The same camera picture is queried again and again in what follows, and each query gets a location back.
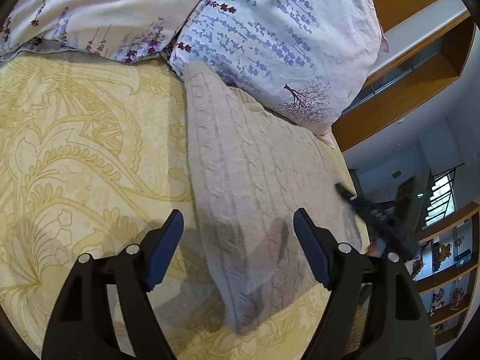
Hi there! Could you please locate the floral white blue pillow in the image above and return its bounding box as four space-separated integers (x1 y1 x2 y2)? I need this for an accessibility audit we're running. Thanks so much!
168 0 383 135

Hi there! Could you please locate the wooden wall shelf unit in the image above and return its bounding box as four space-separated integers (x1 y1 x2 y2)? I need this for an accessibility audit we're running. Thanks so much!
333 0 476 151

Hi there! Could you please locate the person's right hand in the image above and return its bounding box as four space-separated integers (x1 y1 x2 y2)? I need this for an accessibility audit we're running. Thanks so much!
366 238 387 258

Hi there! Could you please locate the wooden bookshelf with items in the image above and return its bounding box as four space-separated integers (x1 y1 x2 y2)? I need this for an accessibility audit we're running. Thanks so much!
413 202 479 348

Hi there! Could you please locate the yellow floral bed sheet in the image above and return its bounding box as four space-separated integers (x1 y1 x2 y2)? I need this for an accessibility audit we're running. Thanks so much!
1 53 327 359

